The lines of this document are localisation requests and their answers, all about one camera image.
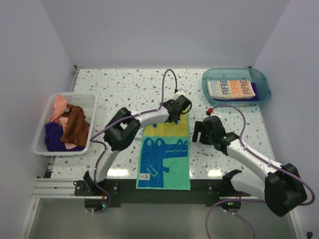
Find teal translucent plastic bin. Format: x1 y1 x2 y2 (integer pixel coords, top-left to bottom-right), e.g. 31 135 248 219
202 68 271 107

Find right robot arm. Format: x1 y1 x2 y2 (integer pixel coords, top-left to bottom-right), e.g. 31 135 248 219
192 116 308 217

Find purple towel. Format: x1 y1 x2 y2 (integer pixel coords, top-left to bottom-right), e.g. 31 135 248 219
213 83 259 102
44 122 84 152

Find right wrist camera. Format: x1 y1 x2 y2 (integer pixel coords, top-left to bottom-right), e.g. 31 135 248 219
206 108 220 117

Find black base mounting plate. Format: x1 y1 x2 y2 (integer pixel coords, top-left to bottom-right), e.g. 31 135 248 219
73 179 248 210

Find pink towel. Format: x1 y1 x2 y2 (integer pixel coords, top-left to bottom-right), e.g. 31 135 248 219
49 95 68 132

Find colourful printed towel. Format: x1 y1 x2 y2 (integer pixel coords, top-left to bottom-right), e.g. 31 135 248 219
206 79 256 100

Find white plastic laundry basket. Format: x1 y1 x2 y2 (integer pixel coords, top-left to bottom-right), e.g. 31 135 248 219
32 92 97 156

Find brown towel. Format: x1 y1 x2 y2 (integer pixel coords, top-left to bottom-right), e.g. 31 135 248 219
59 104 90 149

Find yellow green patterned towel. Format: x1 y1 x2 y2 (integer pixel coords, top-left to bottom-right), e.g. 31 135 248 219
136 114 190 191

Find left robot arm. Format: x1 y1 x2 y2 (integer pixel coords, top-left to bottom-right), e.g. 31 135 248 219
83 95 192 196

